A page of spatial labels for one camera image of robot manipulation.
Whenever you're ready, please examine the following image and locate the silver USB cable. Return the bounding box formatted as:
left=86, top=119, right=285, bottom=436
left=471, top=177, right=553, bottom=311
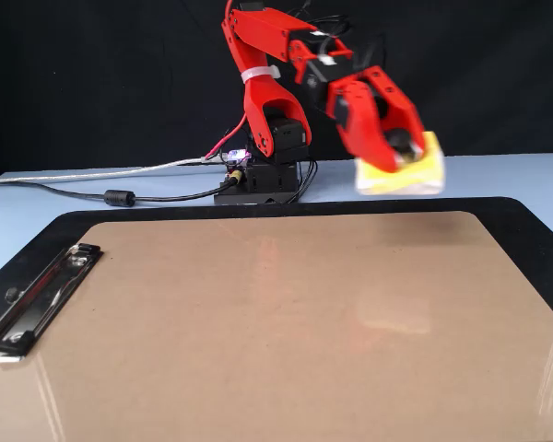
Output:
left=0, top=154, right=229, bottom=186

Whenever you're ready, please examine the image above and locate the yellow sponge with black knob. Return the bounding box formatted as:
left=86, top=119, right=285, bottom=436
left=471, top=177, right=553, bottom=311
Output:
left=354, top=130, right=446, bottom=197

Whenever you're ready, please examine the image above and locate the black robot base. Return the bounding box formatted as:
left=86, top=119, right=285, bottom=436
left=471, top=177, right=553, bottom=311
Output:
left=214, top=157, right=312, bottom=206

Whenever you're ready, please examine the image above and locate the white cable tie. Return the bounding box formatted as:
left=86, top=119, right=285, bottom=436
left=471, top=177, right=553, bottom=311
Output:
left=240, top=64, right=280, bottom=86

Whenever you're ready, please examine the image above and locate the brown clipboard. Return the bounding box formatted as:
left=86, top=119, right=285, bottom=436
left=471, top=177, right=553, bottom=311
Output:
left=0, top=210, right=553, bottom=442

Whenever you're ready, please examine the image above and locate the red wire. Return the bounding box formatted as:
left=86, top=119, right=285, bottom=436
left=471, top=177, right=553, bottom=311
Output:
left=205, top=0, right=251, bottom=160

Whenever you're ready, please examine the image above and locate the black power cable with ferrite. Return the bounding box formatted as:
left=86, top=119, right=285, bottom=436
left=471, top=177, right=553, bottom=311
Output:
left=0, top=177, right=244, bottom=208

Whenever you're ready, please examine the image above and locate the controller board with LED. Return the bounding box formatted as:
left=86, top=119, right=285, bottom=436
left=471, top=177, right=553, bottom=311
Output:
left=224, top=147, right=253, bottom=170

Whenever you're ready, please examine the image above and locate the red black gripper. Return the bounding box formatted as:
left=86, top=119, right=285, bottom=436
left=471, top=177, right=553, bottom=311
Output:
left=302, top=56, right=429, bottom=175

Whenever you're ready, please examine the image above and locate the metal clipboard clip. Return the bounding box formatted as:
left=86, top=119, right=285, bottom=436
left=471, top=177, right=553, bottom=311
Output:
left=0, top=242, right=103, bottom=365

